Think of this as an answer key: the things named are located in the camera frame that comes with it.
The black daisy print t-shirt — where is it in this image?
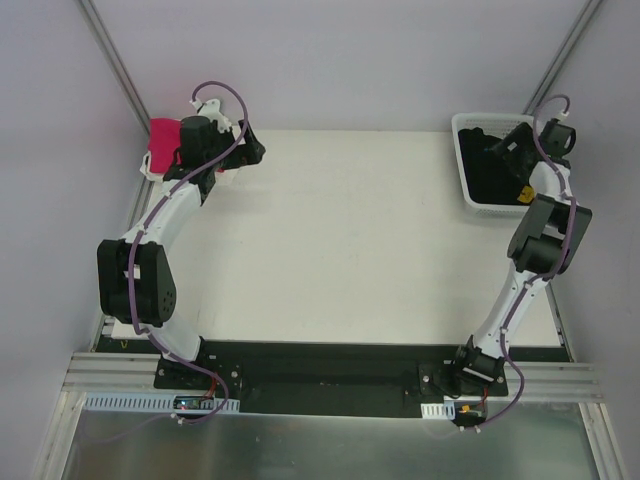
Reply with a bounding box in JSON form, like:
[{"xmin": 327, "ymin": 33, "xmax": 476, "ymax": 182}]
[{"xmin": 458, "ymin": 128, "xmax": 534, "ymax": 206}]

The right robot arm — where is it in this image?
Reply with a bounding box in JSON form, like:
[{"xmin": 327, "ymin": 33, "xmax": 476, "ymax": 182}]
[{"xmin": 447, "ymin": 118, "xmax": 593, "ymax": 397}]

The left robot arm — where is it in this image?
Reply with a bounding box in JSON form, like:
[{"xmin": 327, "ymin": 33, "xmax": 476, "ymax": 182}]
[{"xmin": 97, "ymin": 115, "xmax": 266, "ymax": 389}]

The white plastic basket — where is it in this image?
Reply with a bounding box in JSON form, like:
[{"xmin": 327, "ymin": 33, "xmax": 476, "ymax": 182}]
[{"xmin": 451, "ymin": 113, "xmax": 532, "ymax": 218}]

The pink folded t-shirt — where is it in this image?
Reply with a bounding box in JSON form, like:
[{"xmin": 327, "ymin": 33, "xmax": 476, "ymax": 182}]
[{"xmin": 143, "ymin": 118, "xmax": 181, "ymax": 176}]

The white folded t-shirt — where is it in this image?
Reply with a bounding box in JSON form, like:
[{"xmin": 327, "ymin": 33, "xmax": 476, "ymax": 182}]
[{"xmin": 138, "ymin": 124, "xmax": 246, "ymax": 187}]

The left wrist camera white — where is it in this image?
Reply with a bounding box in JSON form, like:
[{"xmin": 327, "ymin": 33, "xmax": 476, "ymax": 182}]
[{"xmin": 190, "ymin": 98, "xmax": 233, "ymax": 133}]

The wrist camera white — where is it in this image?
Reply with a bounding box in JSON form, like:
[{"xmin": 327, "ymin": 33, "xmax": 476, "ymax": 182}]
[
  {"xmin": 190, "ymin": 98, "xmax": 233, "ymax": 133},
  {"xmin": 553, "ymin": 110, "xmax": 570, "ymax": 122}
]

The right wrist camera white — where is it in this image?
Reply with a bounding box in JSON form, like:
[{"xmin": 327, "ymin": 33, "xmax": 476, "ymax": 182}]
[{"xmin": 553, "ymin": 110, "xmax": 570, "ymax": 122}]

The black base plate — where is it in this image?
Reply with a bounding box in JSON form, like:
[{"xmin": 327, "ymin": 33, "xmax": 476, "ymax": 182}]
[{"xmin": 153, "ymin": 340, "xmax": 508, "ymax": 418}]

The right white cable duct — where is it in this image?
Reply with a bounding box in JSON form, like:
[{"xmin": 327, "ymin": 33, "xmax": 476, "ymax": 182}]
[{"xmin": 420, "ymin": 402, "xmax": 456, "ymax": 421}]

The white cable duct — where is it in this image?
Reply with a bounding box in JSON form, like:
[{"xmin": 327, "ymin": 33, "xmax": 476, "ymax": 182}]
[
  {"xmin": 420, "ymin": 402, "xmax": 456, "ymax": 421},
  {"xmin": 84, "ymin": 393, "xmax": 240, "ymax": 415}
]

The left white cable duct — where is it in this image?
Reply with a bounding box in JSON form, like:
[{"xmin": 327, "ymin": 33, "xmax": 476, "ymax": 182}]
[{"xmin": 84, "ymin": 393, "xmax": 240, "ymax": 415}]

